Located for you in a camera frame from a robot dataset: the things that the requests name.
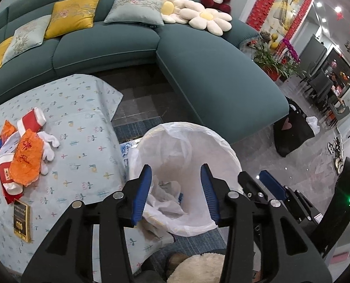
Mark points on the purple orchid plant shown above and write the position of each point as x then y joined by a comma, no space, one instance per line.
291,50

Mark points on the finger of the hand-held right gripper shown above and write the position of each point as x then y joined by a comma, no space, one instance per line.
272,182
248,184

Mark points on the orange plastic bag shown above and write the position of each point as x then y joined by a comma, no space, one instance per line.
26,159
6,131

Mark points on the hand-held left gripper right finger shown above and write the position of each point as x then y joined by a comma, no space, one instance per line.
210,194

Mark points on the pale green embroidered cushion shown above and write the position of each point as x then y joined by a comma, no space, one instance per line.
133,10
24,38

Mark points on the black bag with pink heart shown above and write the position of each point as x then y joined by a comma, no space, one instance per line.
291,129

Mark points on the beige fluffy slipper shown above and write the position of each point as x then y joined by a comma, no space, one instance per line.
201,266

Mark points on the red framed wall painting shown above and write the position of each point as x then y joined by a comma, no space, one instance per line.
281,3

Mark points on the green potted plant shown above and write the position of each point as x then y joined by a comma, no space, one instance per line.
267,59

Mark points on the teal sectional sofa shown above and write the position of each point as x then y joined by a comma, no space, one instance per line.
210,73

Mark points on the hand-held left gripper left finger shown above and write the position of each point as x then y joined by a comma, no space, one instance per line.
141,194

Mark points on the crumpled white paper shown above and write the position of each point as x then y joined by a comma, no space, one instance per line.
166,200

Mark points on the white plastic bag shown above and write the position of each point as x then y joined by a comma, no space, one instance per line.
313,123

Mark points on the blue white floral box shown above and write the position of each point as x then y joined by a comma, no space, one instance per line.
126,156

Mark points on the black gold cigarette box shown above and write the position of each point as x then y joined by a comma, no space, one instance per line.
22,221

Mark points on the white daisy flower cushion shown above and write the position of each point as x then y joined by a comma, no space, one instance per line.
207,16
166,4

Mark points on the dark dining chair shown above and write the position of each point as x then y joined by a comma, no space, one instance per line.
321,85

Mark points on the white lined trash bin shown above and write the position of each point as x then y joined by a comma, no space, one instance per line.
175,150

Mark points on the floral print tablecloth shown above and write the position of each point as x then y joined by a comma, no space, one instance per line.
83,141

